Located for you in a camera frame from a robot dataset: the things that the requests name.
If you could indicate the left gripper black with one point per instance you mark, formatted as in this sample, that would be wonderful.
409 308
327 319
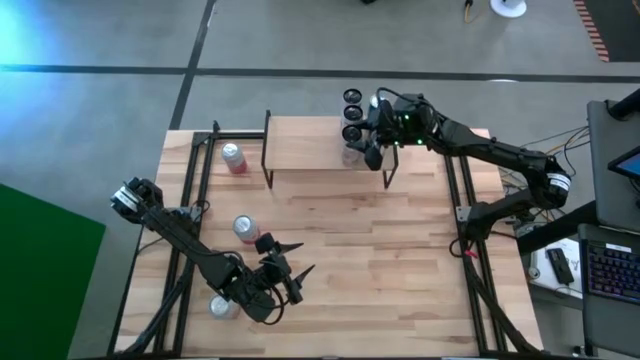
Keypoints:
250 295

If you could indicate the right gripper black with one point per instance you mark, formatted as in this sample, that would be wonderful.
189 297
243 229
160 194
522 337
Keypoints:
410 127

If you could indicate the silver can with blue tab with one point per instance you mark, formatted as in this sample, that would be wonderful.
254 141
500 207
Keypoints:
373 101

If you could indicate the pink and white beverage can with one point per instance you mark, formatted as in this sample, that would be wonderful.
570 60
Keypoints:
220 306
234 157
245 227

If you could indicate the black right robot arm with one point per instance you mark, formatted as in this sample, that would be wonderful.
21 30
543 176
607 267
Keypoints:
500 150

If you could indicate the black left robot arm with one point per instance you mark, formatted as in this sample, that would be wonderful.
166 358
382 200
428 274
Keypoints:
175 232

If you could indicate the wooden shelf with black legs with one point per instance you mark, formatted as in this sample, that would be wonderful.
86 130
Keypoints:
300 145

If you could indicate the white round floor base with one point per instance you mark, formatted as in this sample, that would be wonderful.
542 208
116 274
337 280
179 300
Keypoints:
507 7

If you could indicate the white paper sheet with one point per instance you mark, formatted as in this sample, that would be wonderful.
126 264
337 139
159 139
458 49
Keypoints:
541 257

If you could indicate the black diagonal stand beam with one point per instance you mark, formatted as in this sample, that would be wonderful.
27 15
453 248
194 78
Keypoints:
560 227

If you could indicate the black phone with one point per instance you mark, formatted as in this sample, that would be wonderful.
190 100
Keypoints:
560 265

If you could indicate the green floor mat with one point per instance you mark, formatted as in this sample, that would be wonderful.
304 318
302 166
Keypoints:
45 280

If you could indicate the grey side table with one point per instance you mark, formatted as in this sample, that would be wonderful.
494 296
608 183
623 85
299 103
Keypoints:
607 200

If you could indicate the black pole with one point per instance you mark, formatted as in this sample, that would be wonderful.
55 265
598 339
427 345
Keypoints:
627 105

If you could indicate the tablet with blue screen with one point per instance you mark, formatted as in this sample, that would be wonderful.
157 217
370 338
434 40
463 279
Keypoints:
631 165

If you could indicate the black floor mat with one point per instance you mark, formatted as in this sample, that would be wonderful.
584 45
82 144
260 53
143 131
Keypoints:
622 30

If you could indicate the keyboard at right edge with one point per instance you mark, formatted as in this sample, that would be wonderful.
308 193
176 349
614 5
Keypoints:
612 270

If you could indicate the black aluminium rig frame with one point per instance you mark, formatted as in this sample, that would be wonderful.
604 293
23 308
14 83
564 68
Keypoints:
200 137

